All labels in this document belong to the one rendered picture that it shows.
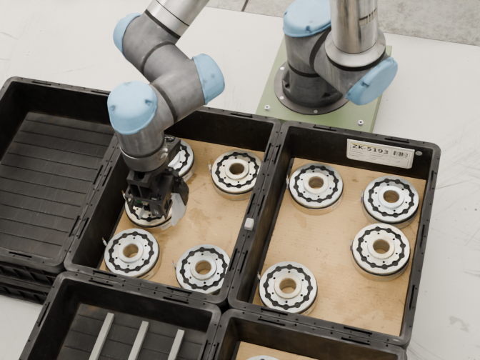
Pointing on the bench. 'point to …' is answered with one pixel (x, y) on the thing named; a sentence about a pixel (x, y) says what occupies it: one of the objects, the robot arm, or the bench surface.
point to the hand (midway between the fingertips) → (168, 208)
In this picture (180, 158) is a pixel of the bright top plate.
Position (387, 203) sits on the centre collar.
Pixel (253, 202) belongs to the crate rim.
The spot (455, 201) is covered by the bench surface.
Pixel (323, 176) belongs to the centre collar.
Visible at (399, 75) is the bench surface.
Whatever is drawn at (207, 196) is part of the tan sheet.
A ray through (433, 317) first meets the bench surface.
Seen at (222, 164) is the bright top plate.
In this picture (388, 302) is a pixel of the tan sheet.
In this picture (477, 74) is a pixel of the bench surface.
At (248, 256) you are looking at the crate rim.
